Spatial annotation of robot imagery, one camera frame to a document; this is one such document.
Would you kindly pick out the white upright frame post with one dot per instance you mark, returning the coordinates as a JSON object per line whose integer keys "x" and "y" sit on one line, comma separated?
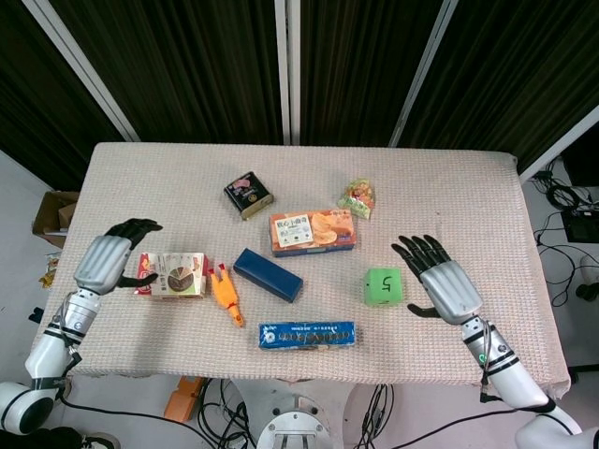
{"x": 282, "y": 70}
{"x": 295, "y": 70}

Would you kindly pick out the white slanted frame post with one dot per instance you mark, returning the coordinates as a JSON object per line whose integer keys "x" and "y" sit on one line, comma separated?
{"x": 84, "y": 70}
{"x": 561, "y": 140}
{"x": 421, "y": 70}

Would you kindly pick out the yellow rubber chicken toy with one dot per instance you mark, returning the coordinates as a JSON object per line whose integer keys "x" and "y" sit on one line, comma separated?
{"x": 224, "y": 292}

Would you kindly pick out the orange blue cookie box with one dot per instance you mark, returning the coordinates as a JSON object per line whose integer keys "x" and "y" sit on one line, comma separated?
{"x": 311, "y": 234}

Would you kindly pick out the black curtain panel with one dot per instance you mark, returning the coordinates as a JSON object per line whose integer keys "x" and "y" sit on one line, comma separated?
{"x": 37, "y": 103}
{"x": 355, "y": 70}
{"x": 187, "y": 70}
{"x": 515, "y": 70}

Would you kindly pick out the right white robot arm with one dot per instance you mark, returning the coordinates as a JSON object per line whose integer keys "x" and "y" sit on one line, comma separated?
{"x": 510, "y": 374}

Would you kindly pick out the grey round robot base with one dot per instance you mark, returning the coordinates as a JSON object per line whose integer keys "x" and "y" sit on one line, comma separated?
{"x": 295, "y": 425}

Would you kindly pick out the black white shoe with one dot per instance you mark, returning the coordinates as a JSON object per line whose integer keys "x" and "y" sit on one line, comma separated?
{"x": 89, "y": 439}

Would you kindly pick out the plain dark blue box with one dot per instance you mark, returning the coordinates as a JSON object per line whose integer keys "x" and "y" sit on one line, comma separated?
{"x": 267, "y": 273}

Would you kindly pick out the blue Oreo cookie box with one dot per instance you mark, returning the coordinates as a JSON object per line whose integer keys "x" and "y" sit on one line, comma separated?
{"x": 306, "y": 334}

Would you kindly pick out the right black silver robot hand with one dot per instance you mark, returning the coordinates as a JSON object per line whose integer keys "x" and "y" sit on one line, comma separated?
{"x": 449, "y": 290}

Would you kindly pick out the green snack packet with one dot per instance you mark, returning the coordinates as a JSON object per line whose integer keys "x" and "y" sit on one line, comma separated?
{"x": 358, "y": 198}

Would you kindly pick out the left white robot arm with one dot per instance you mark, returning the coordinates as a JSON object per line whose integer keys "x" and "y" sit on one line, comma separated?
{"x": 47, "y": 351}

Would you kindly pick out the black luncheon meat can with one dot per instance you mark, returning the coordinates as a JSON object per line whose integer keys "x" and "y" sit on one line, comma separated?
{"x": 245, "y": 194}

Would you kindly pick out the white red green carton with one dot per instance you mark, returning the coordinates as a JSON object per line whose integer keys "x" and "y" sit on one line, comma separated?
{"x": 173, "y": 276}

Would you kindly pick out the yellow snack wrapper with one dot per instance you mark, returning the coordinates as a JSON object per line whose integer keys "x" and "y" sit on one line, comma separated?
{"x": 49, "y": 271}

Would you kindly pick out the black flat device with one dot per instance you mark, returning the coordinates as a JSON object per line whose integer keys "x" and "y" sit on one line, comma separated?
{"x": 580, "y": 225}

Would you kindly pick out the green numbered foam cube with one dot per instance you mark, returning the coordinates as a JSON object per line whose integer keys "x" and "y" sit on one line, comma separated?
{"x": 384, "y": 287}

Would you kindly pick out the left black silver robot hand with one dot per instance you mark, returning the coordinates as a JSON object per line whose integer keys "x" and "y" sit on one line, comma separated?
{"x": 100, "y": 262}

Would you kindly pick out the beige waffle tablecloth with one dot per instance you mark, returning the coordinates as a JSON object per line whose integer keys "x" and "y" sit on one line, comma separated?
{"x": 304, "y": 178}

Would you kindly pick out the brown cardboard box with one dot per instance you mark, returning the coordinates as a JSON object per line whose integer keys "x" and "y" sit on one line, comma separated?
{"x": 47, "y": 215}

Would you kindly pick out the orange box under table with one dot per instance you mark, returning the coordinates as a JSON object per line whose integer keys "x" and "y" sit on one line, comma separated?
{"x": 182, "y": 400}

